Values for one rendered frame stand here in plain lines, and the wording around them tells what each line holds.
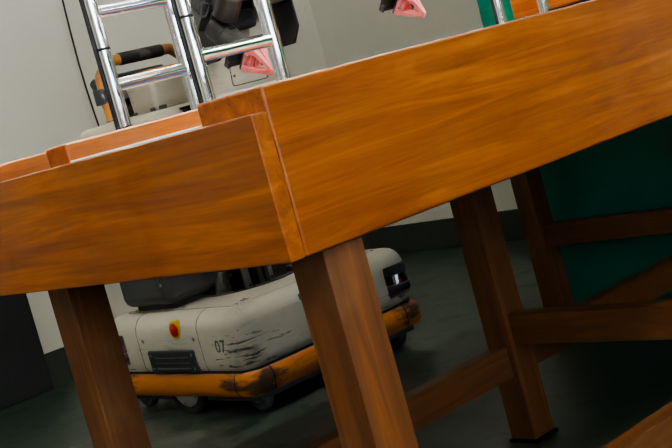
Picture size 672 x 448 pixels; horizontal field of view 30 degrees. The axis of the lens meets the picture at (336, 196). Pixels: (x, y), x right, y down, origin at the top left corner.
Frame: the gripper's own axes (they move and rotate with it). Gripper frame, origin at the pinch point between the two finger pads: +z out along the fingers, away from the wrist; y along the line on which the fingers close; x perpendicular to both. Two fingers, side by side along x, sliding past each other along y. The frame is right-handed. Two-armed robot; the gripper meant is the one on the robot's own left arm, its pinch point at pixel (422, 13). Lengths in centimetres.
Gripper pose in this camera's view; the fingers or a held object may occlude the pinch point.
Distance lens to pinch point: 302.7
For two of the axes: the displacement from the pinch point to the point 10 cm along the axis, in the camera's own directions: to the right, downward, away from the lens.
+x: -2.2, 8.0, 5.5
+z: 6.6, 5.4, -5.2
